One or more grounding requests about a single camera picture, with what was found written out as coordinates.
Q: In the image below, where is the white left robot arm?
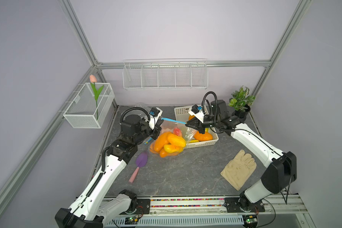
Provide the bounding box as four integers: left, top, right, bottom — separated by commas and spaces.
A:
55, 107, 163, 228

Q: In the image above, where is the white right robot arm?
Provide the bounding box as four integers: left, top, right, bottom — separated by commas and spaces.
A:
185, 91, 297, 212

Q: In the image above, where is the red yellow mango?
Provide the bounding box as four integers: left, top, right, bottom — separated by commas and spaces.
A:
173, 127, 182, 137

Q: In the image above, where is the potted green plant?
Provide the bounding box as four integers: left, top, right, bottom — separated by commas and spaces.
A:
229, 86, 256, 118

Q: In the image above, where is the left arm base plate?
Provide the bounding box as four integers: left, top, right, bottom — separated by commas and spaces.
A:
121, 198, 151, 215

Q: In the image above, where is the pink artificial tulip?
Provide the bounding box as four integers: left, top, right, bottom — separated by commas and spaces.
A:
89, 75, 104, 120

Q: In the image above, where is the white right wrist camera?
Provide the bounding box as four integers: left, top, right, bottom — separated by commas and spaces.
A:
188, 104, 205, 123

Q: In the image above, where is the white wire wall shelf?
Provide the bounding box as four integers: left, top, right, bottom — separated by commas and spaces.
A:
123, 59, 209, 90

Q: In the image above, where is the orange yellow mango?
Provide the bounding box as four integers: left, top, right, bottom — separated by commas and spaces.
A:
167, 134, 186, 148

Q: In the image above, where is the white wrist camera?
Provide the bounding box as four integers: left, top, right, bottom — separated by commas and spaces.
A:
149, 107, 163, 130
188, 104, 205, 123

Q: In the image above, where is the beige work glove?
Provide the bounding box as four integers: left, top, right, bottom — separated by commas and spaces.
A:
220, 150, 257, 191

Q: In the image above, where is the aluminium front rail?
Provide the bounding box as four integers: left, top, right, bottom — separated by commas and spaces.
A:
71, 194, 308, 217

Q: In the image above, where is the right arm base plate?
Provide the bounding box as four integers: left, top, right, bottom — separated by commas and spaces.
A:
223, 197, 265, 214

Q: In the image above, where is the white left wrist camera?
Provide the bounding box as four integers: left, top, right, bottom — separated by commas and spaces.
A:
149, 107, 163, 130

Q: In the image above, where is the cream perforated plastic basket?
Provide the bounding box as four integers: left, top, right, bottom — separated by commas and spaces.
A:
174, 105, 219, 149

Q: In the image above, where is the white mesh wall basket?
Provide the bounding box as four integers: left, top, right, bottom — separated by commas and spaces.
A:
63, 82, 115, 129

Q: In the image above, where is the purple pink spatula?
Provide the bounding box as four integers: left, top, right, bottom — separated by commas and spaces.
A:
129, 151, 148, 183

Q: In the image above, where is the clear blue zip-top bag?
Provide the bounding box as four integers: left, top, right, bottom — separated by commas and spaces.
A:
148, 118, 197, 158

